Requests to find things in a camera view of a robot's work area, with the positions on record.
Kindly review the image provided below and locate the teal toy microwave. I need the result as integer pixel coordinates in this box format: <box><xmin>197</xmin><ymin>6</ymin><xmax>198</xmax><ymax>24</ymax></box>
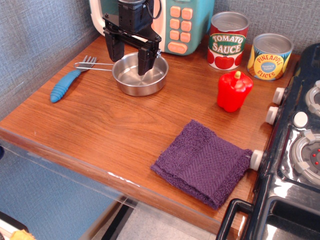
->
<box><xmin>88</xmin><ymin>0</ymin><xmax>216</xmax><ymax>56</ymax></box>

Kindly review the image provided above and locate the blue handled toy fork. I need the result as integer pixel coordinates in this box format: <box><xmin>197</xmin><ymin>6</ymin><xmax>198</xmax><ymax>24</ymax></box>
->
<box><xmin>50</xmin><ymin>55</ymin><xmax>97</xmax><ymax>103</ymax></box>

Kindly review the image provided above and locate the tomato sauce can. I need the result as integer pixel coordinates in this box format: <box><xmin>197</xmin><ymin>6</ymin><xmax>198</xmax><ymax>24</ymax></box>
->
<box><xmin>207</xmin><ymin>11</ymin><xmax>250</xmax><ymax>70</ymax></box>

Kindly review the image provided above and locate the black toy stove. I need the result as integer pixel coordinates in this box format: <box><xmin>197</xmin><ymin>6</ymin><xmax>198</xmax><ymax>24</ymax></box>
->
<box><xmin>216</xmin><ymin>43</ymin><xmax>320</xmax><ymax>240</ymax></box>

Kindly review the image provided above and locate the purple towel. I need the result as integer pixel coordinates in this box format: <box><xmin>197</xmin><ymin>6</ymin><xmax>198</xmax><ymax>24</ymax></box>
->
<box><xmin>150</xmin><ymin>120</ymin><xmax>253</xmax><ymax>210</ymax></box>

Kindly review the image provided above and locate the red toy bell pepper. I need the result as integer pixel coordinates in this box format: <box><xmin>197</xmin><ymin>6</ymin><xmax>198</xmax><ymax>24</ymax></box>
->
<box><xmin>217</xmin><ymin>70</ymin><xmax>254</xmax><ymax>113</ymax></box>

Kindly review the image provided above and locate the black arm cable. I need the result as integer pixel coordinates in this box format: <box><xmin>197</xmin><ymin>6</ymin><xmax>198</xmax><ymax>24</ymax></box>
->
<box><xmin>144</xmin><ymin>0</ymin><xmax>163</xmax><ymax>20</ymax></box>

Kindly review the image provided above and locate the small steel pot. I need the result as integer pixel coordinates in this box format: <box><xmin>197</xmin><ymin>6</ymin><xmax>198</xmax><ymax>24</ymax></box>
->
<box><xmin>73</xmin><ymin>51</ymin><xmax>170</xmax><ymax>97</ymax></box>

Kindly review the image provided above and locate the pineapple slices can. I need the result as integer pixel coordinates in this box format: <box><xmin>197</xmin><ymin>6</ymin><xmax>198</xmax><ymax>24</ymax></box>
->
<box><xmin>247</xmin><ymin>33</ymin><xmax>294</xmax><ymax>81</ymax></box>

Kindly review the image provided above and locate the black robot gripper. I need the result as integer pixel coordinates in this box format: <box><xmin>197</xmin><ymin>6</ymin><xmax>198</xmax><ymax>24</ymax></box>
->
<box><xmin>103</xmin><ymin>0</ymin><xmax>162</xmax><ymax>76</ymax></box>

